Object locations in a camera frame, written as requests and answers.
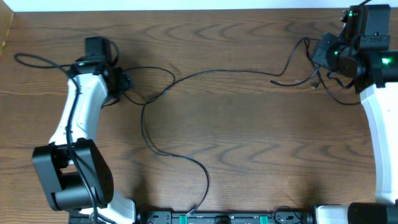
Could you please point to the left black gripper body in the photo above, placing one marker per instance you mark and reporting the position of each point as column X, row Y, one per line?
column 123, row 81

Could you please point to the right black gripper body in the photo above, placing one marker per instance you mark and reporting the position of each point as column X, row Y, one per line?
column 326, row 51

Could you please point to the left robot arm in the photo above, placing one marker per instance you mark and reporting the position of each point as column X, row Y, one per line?
column 73, row 174

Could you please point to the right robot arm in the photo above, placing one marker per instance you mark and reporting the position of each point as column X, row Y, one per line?
column 361, row 52

